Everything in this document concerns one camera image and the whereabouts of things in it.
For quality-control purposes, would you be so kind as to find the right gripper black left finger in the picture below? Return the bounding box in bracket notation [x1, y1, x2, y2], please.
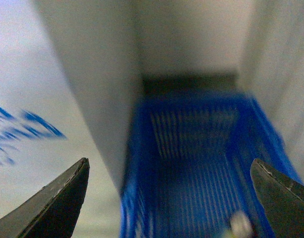
[0, 158, 90, 238]

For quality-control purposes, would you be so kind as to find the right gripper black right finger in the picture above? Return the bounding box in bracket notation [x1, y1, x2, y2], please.
[250, 159, 304, 238]

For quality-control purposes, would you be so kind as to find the blue plastic crate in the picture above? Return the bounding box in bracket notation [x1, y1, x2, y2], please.
[120, 93, 300, 238]

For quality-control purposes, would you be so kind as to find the white blue chest freezer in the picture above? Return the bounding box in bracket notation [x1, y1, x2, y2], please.
[0, 0, 140, 238]

